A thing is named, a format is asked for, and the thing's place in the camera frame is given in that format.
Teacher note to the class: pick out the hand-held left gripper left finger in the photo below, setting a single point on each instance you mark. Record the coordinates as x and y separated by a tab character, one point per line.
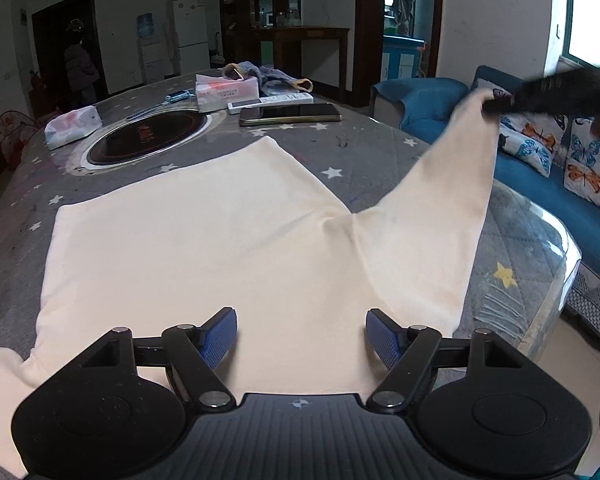
220	336

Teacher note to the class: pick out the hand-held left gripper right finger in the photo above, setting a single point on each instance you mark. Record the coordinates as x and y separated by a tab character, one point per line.
382	340

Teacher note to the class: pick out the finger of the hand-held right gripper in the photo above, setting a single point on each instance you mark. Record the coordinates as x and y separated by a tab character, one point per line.
502	103

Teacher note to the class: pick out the cream long-sleeved shirt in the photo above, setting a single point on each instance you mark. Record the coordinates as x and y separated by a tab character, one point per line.
230	240

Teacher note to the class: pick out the hanging clothes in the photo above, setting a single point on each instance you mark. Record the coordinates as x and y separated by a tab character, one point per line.
402	7

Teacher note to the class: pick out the butterfly-print cushion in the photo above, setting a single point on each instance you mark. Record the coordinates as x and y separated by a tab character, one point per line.
527	140
587	170

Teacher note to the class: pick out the blue cabinet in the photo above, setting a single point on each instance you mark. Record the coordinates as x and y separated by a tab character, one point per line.
402	57

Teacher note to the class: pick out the blue sofa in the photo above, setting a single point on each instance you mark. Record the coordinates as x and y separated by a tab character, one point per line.
580	210

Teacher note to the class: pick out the grey star-print tablecloth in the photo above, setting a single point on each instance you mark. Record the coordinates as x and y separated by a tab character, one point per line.
380	155

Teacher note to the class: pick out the dark wooden console table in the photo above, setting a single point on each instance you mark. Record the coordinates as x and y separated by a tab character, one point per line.
305	34

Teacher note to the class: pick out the round black induction cooktop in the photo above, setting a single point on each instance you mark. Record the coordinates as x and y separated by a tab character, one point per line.
145	137

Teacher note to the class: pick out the black smartphone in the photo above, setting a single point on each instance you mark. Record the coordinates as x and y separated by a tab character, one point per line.
290	113

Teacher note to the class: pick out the grey-blue knitted cloth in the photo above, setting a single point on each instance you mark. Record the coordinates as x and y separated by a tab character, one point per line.
272	77

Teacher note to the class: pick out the white remote control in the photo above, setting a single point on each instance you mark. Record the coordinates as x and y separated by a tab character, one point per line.
270	101

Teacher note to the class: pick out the white and pink tissue box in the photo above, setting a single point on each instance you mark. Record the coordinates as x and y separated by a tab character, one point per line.
226	91

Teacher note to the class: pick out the soft tissue pack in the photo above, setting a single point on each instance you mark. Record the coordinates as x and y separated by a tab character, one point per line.
72	126

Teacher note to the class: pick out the white water dispenser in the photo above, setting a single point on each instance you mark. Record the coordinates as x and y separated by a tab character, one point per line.
152	60

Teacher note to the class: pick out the red floor fan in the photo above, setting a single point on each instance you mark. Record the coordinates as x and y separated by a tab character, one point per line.
15	132

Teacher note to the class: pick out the dark wooden display cabinet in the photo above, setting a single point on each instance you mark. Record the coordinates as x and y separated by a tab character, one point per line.
232	0

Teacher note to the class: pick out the white refrigerator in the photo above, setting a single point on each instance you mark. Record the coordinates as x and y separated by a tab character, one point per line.
191	30

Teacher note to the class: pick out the blue water bottle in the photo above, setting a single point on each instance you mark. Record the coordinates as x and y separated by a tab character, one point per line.
145	25

